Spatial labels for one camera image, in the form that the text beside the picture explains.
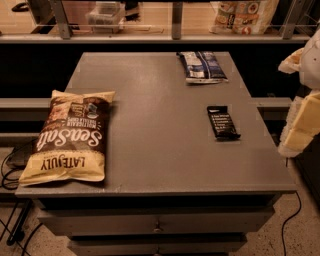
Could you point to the grey metal shelf rack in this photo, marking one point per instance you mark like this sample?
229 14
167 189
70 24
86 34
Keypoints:
64 21

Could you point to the blue chip bag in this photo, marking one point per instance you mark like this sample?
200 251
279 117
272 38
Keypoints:
201 67

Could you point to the colourful snack bag on shelf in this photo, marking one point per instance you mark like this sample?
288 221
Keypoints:
248 17

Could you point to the black power adapter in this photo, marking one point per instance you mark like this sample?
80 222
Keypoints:
19 156

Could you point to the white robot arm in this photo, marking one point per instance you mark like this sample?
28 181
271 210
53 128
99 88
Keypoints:
309 74

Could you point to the grey drawer cabinet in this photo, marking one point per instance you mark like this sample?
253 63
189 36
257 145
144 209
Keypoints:
171 188

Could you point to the clear plastic container on shelf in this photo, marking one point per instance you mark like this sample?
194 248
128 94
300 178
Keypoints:
105 17

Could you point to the brown sea salt chip bag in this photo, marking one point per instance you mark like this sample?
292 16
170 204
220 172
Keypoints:
72 142

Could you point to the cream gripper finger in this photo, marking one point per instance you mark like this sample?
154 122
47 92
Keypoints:
292 63
302 125

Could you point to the black snack bar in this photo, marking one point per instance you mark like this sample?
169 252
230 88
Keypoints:
222 123

